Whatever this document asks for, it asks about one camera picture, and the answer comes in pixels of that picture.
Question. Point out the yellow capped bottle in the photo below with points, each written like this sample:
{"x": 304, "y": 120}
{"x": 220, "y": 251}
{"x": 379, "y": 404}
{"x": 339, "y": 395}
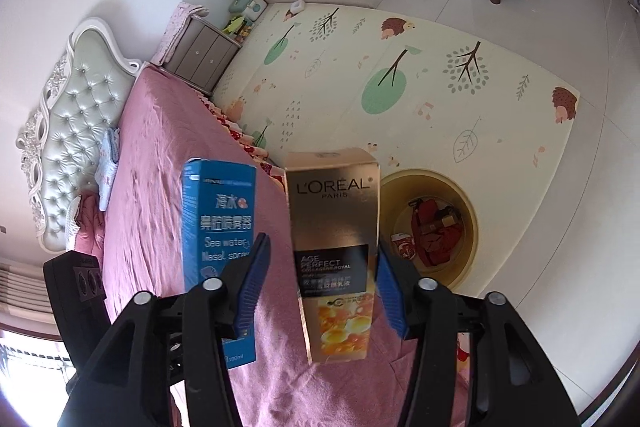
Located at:
{"x": 447, "y": 219}

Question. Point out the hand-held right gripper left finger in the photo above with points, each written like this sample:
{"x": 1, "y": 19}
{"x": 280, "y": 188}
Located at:
{"x": 247, "y": 297}

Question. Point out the folded pink quilt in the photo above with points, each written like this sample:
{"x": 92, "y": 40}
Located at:
{"x": 90, "y": 227}

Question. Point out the bed with pink sheet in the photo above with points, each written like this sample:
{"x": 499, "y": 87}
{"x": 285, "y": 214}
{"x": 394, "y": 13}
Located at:
{"x": 160, "y": 157}

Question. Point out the pink patterned cloth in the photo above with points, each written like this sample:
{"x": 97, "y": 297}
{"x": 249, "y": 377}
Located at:
{"x": 172, "y": 32}

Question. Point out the beige curtain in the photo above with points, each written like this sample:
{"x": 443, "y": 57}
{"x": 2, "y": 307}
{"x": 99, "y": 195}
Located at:
{"x": 25, "y": 297}

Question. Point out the blue carton box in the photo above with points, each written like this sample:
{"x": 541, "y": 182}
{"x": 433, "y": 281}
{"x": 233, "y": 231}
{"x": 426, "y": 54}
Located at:
{"x": 215, "y": 217}

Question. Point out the folded light blue blanket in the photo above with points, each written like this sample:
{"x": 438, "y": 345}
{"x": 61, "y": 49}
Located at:
{"x": 109, "y": 167}

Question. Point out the green and white storage box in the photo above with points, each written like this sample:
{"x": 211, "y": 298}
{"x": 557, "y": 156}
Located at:
{"x": 247, "y": 4}

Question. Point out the red zipper pouch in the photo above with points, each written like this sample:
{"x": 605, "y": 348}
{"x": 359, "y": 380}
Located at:
{"x": 432, "y": 237}

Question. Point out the grey nightstand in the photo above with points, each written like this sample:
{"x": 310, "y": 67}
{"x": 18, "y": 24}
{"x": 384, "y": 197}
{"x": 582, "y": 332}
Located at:
{"x": 202, "y": 52}

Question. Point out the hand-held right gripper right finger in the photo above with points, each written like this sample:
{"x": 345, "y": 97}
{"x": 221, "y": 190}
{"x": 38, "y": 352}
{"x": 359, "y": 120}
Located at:
{"x": 390, "y": 297}

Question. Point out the cream tree print play mat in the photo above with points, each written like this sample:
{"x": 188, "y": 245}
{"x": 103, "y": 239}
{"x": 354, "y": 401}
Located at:
{"x": 425, "y": 72}

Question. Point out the tufted grey headboard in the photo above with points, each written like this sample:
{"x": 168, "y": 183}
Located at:
{"x": 80, "y": 107}

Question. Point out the gold carton box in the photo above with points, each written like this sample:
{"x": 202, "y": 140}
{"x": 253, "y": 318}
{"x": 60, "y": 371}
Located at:
{"x": 330, "y": 207}

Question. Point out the yellow round basin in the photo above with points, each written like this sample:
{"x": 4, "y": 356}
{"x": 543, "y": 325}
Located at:
{"x": 470, "y": 207}

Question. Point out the red and white wrapper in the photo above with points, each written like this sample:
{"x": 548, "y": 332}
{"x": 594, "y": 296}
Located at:
{"x": 402, "y": 247}

